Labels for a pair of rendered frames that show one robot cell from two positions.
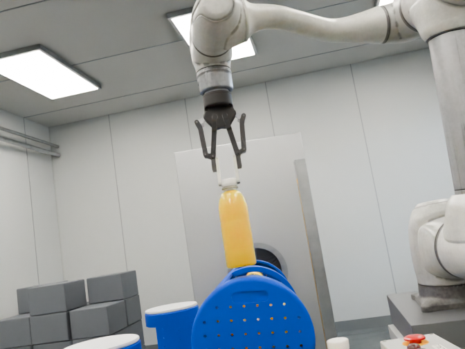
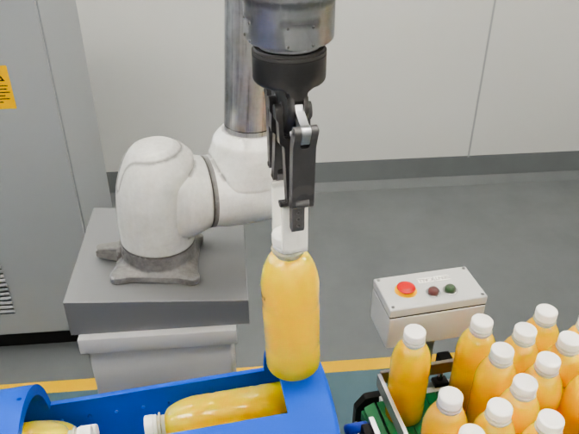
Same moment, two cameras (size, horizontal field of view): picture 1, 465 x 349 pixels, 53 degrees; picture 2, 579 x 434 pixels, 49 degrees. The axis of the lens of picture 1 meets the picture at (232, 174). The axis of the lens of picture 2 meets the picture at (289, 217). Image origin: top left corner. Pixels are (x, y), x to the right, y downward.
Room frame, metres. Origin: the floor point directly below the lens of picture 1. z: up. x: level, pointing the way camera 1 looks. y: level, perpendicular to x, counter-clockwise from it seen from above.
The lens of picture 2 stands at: (1.31, 0.61, 1.89)
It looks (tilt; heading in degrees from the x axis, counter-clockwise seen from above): 33 degrees down; 255
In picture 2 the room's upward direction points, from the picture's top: straight up
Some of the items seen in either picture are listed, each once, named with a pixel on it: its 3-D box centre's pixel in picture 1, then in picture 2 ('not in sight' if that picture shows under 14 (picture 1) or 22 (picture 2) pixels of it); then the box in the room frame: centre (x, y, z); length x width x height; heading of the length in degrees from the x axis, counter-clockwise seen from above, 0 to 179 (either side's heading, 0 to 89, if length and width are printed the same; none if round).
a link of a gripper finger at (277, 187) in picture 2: (236, 169); (284, 206); (1.15, -0.01, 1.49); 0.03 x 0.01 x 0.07; 0
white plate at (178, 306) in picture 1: (171, 307); not in sight; (2.54, 0.43, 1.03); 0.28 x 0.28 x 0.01
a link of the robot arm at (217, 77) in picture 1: (215, 83); (289, 15); (1.15, 0.01, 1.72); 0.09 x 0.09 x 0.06
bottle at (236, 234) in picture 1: (235, 225); (290, 306); (1.15, 0.01, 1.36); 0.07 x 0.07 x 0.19
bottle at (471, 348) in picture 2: not in sight; (472, 366); (0.75, -0.14, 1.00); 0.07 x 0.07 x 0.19
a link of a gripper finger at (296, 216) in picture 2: (210, 162); (299, 213); (1.15, 0.05, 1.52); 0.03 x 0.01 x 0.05; 90
